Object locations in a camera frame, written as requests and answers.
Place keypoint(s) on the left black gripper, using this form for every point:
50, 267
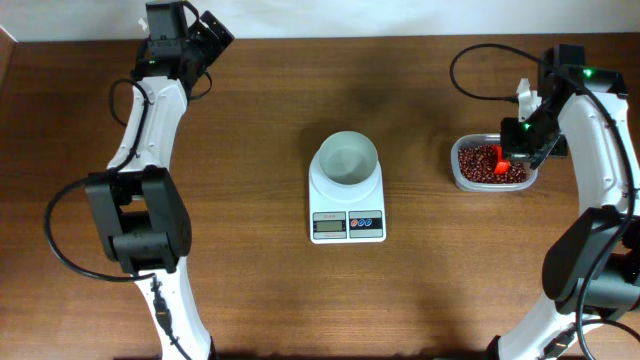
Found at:
210, 32

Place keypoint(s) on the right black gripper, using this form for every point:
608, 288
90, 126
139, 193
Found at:
523, 150

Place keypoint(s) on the orange measuring scoop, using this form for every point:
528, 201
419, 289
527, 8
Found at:
502, 164

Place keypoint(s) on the white bowl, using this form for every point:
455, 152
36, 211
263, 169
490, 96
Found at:
347, 157

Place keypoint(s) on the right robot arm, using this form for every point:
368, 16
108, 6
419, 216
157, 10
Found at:
590, 275

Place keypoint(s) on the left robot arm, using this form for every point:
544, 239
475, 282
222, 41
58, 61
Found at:
142, 222

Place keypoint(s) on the white digital kitchen scale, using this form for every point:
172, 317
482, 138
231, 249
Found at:
346, 214

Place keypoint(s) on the red beans in container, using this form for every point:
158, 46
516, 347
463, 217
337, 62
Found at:
477, 165

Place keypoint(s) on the clear plastic container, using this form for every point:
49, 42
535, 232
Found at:
466, 185

